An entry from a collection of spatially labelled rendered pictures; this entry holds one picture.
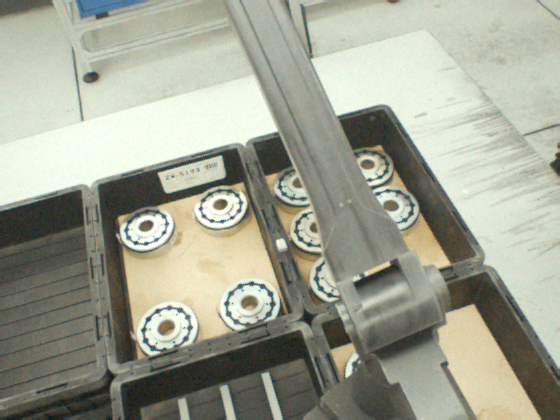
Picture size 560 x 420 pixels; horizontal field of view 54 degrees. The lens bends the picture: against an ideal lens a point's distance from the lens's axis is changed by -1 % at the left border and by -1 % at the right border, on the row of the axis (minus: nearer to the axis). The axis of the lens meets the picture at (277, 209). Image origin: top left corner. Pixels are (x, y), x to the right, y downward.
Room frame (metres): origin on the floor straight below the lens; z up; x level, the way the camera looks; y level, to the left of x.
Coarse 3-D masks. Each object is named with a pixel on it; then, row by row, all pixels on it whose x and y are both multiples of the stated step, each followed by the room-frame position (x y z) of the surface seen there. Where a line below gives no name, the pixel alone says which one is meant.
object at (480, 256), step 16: (352, 112) 0.81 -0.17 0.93; (368, 112) 0.81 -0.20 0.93; (400, 128) 0.75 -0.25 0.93; (256, 144) 0.77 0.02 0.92; (256, 160) 0.72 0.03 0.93; (416, 160) 0.67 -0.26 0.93; (256, 176) 0.68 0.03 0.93; (432, 176) 0.62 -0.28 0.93; (272, 208) 0.61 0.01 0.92; (448, 208) 0.55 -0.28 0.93; (464, 224) 0.51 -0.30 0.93; (288, 240) 0.53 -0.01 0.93; (288, 256) 0.50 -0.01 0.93; (480, 256) 0.45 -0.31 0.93; (448, 272) 0.43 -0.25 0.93; (304, 288) 0.43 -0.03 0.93; (304, 304) 0.41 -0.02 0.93; (320, 304) 0.40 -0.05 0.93
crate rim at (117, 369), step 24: (240, 144) 0.77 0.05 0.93; (144, 168) 0.74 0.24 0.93; (96, 192) 0.69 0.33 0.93; (96, 216) 0.64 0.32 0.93; (264, 216) 0.60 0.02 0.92; (96, 240) 0.58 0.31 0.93; (288, 288) 0.44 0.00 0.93; (216, 336) 0.37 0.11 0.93; (240, 336) 0.37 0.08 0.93; (144, 360) 0.35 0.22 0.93
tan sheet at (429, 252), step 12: (396, 180) 0.71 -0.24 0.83; (276, 204) 0.69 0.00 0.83; (288, 216) 0.66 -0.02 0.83; (420, 216) 0.61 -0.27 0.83; (288, 228) 0.63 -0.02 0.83; (420, 228) 0.58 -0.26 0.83; (408, 240) 0.56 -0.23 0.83; (420, 240) 0.56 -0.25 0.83; (432, 240) 0.55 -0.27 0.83; (420, 252) 0.53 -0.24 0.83; (432, 252) 0.53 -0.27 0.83; (300, 264) 0.54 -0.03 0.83; (312, 264) 0.54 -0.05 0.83; (384, 264) 0.52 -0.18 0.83; (444, 264) 0.50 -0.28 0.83; (312, 300) 0.47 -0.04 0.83
